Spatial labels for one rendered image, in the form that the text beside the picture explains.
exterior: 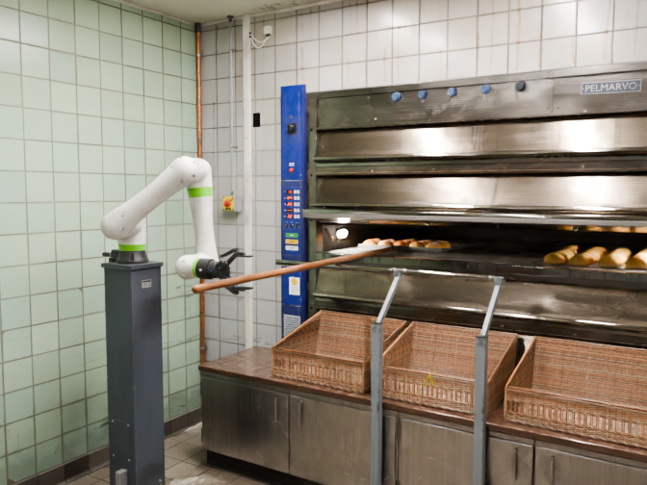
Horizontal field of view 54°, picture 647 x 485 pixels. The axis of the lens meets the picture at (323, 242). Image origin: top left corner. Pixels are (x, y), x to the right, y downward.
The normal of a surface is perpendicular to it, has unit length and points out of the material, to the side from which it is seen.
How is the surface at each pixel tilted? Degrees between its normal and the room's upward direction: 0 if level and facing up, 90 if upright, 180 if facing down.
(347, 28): 90
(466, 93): 90
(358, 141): 70
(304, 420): 90
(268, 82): 90
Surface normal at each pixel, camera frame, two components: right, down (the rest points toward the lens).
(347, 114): -0.52, 0.07
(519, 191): -0.50, -0.28
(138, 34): 0.85, 0.04
